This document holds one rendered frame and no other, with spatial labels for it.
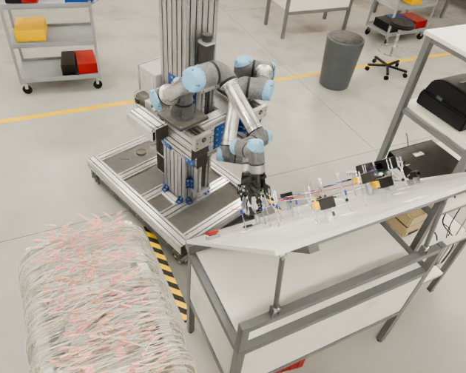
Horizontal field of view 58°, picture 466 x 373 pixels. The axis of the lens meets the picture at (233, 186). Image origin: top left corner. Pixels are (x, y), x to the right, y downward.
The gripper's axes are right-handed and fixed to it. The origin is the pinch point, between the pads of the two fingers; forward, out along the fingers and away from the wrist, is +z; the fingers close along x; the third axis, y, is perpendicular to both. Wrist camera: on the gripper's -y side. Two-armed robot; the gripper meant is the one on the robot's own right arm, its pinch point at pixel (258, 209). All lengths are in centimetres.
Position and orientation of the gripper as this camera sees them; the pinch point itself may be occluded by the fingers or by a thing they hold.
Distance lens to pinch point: 203.7
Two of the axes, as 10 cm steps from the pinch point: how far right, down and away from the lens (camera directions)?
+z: 0.9, 9.2, 3.9
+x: 9.0, -2.4, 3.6
